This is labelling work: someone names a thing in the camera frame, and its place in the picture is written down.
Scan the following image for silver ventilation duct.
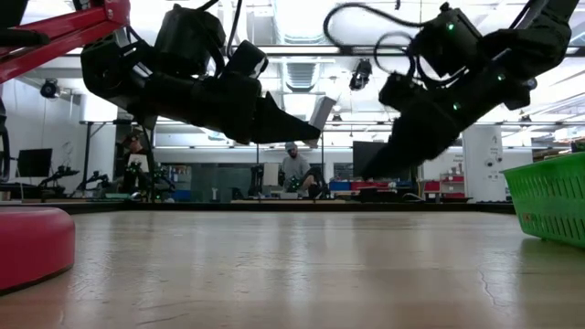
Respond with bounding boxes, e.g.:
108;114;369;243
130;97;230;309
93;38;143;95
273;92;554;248
271;0;337;45

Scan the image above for black sleeved arm cable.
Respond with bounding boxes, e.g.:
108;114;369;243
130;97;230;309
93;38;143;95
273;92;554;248
323;2;442;88

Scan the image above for white square pillar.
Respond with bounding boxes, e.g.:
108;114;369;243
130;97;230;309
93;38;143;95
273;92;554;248
461;125;504;202

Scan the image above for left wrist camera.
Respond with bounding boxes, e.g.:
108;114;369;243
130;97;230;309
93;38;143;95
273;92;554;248
222;39;270;80

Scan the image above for black monitor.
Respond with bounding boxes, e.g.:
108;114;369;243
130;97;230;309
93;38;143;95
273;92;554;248
352;140;389;180
16;148;54;178

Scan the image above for overhead beam with light strips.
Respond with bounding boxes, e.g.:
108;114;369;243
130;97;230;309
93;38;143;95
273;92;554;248
68;44;585;58

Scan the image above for red desk lamp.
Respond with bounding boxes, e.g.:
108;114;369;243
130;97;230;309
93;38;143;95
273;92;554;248
0;0;132;293

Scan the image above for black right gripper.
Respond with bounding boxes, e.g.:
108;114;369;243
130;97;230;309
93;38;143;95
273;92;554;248
360;85;477;181

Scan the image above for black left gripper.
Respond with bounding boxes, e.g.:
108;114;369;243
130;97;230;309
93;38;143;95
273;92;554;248
144;72;322;145

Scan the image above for red storage bins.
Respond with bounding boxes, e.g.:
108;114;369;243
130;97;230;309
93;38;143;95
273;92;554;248
422;172;467;200

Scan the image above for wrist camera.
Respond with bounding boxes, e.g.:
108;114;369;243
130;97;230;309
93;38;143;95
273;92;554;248
222;39;270;80
378;71;416;111

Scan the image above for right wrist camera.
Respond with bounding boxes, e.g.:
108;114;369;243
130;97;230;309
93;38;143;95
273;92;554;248
378;71;416;111

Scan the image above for green plastic basket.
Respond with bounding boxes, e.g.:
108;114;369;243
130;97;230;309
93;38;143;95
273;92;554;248
500;152;585;250

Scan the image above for person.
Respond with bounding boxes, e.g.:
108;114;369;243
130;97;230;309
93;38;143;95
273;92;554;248
119;133;156;200
279;141;322;198

